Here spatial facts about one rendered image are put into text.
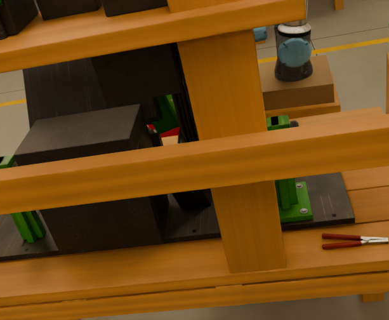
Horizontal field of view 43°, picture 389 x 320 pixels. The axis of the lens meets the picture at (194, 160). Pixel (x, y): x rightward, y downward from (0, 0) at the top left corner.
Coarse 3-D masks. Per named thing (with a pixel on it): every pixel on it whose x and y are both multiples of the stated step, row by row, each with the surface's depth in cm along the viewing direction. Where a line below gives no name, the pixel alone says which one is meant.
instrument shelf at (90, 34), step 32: (256, 0) 83; (288, 0) 80; (32, 32) 95; (64, 32) 90; (96, 32) 86; (128, 32) 85; (160, 32) 85; (192, 32) 84; (224, 32) 84; (0, 64) 90; (32, 64) 89
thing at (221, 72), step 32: (192, 0) 85; (224, 0) 85; (192, 64) 92; (224, 64) 91; (256, 64) 91; (192, 96) 95; (224, 96) 95; (256, 96) 95; (224, 128) 99; (256, 128) 99; (224, 192) 108; (256, 192) 108; (224, 224) 113; (256, 224) 113; (256, 256) 118
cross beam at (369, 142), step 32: (288, 128) 98; (320, 128) 95; (352, 128) 93; (384, 128) 91; (64, 160) 105; (96, 160) 103; (128, 160) 100; (160, 160) 98; (192, 160) 98; (224, 160) 97; (256, 160) 97; (288, 160) 96; (320, 160) 96; (352, 160) 96; (384, 160) 95; (0, 192) 106; (32, 192) 105; (64, 192) 104; (96, 192) 104; (128, 192) 103; (160, 192) 103
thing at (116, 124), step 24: (48, 120) 133; (72, 120) 130; (96, 120) 127; (120, 120) 124; (144, 120) 131; (24, 144) 124; (48, 144) 121; (72, 144) 118; (96, 144) 117; (120, 144) 116; (144, 144) 127; (48, 216) 130; (72, 216) 130; (96, 216) 129; (120, 216) 129; (144, 216) 128; (72, 240) 135; (96, 240) 134; (120, 240) 134; (144, 240) 133
